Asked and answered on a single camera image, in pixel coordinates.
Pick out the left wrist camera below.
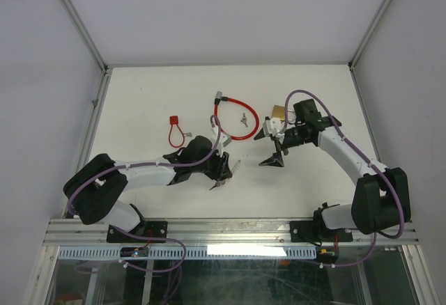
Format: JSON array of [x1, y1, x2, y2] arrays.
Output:
[[210, 126, 232, 155]]

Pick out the cable lock keys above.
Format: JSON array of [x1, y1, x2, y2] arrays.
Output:
[[240, 113, 248, 127]]

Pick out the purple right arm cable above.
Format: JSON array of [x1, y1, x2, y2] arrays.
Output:
[[280, 89, 407, 269]]

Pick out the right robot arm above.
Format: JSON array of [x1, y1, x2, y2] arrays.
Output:
[[255, 99, 411, 240]]

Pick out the aluminium mounting rail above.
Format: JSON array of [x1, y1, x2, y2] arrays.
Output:
[[43, 217, 417, 247]]

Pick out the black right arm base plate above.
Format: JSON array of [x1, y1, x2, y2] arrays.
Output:
[[289, 220, 353, 246]]

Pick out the large brass padlock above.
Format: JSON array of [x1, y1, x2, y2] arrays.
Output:
[[272, 104, 296, 124]]

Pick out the red cable lock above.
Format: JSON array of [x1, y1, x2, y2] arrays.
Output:
[[213, 91, 260, 141]]

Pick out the white slotted cable duct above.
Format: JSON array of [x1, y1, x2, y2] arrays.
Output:
[[59, 244, 316, 260]]

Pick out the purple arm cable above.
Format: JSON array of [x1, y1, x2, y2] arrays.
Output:
[[280, 89, 407, 269], [68, 115, 222, 215]]

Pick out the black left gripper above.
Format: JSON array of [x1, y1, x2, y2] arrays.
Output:
[[192, 146, 231, 181]]

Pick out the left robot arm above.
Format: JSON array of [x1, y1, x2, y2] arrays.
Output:
[[63, 136, 233, 242]]

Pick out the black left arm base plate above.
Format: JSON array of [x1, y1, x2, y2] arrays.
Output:
[[106, 220, 168, 244]]

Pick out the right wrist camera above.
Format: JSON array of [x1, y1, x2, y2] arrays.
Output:
[[263, 117, 285, 141]]

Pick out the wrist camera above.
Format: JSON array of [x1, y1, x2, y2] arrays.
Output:
[[210, 126, 232, 155], [263, 117, 285, 141]]

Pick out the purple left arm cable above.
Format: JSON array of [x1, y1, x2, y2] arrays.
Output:
[[68, 115, 222, 215]]

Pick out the small brass padlock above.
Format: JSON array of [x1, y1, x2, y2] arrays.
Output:
[[231, 159, 241, 174]]

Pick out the small red padlock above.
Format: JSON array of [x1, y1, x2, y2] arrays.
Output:
[[169, 116, 178, 125]]

